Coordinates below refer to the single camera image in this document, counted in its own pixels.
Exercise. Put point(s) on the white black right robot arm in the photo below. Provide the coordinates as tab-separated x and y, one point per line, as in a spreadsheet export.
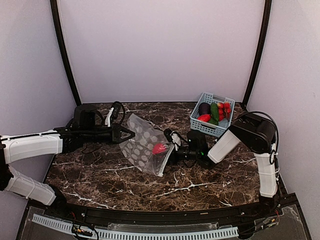
255	130

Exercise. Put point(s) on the clear zip top bag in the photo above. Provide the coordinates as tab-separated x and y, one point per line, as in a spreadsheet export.
138	150

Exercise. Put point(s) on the light blue perforated basket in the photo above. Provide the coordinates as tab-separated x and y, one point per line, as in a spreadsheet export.
208	128

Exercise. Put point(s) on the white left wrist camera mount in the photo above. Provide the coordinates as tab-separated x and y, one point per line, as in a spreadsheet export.
109	118

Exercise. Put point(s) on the black corner frame post left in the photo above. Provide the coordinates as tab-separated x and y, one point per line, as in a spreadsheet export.
63	51

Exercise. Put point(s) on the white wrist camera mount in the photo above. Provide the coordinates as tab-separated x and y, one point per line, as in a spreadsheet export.
109	118
176	141

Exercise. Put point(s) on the white slotted cable duct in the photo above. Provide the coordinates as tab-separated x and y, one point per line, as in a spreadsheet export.
116	231

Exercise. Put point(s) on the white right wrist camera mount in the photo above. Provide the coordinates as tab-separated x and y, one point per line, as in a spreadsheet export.
176	141

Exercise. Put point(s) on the green fake lime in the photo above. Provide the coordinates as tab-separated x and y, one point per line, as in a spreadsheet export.
213	121

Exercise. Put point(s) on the black front mounting rail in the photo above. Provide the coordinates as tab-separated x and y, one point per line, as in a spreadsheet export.
242	214

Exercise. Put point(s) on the purple fake eggplant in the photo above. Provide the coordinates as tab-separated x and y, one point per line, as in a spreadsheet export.
204	109

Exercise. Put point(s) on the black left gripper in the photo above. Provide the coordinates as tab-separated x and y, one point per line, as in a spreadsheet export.
116	134

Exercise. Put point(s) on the pink fake fruit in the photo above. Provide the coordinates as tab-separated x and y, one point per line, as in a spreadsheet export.
159	148

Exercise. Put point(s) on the green fake vegetable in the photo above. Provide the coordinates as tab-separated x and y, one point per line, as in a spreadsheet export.
214	112

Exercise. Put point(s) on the black corner frame post right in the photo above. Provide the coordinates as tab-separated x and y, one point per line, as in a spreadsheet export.
258	53

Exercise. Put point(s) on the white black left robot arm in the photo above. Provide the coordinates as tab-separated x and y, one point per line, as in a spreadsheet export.
88	125

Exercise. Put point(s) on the black corner frame post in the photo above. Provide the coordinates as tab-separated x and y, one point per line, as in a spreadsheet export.
63	51
258	53

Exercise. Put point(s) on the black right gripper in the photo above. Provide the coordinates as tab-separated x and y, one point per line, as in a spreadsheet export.
175	159

